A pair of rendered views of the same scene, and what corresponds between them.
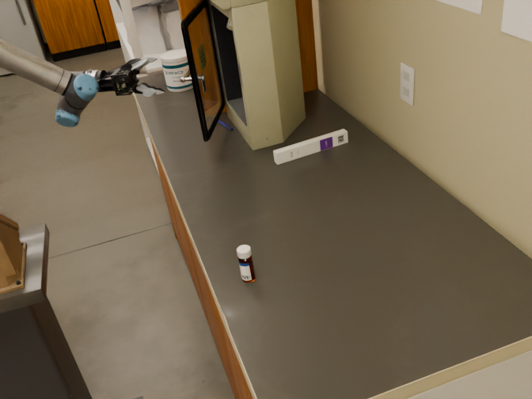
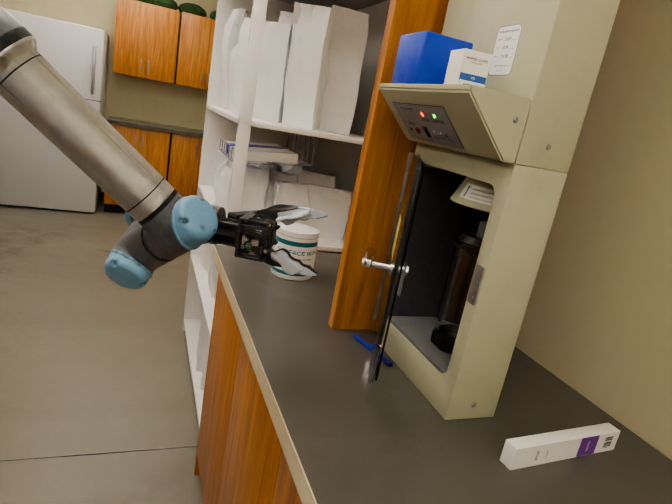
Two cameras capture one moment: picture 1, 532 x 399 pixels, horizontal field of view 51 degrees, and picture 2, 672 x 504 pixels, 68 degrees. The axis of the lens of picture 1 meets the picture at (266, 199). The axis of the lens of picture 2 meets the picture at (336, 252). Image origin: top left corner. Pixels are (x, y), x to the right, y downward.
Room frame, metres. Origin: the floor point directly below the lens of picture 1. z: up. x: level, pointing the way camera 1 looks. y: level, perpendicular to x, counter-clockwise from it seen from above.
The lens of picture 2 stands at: (0.93, 0.39, 1.43)
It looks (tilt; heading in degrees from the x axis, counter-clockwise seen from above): 15 degrees down; 352
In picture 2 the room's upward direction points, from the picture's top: 11 degrees clockwise
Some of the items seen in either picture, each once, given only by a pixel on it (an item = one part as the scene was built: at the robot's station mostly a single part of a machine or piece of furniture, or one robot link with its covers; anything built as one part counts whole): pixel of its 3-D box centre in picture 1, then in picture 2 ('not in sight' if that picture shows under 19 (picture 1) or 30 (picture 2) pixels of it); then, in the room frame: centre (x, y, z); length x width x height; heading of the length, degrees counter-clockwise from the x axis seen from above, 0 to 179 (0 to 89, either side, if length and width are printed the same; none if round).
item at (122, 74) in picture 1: (117, 81); (243, 232); (1.82, 0.43, 1.20); 0.12 x 0.09 x 0.08; 78
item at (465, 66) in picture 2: not in sight; (466, 71); (1.78, 0.10, 1.54); 0.05 x 0.05 x 0.06; 9
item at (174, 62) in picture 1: (178, 70); (294, 250); (2.40, 0.30, 1.02); 0.13 x 0.13 x 0.15
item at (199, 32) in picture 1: (205, 69); (393, 257); (1.84, 0.14, 1.19); 0.30 x 0.01 x 0.40; 168
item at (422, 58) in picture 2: not in sight; (430, 64); (1.90, 0.13, 1.56); 0.10 x 0.10 x 0.09; 14
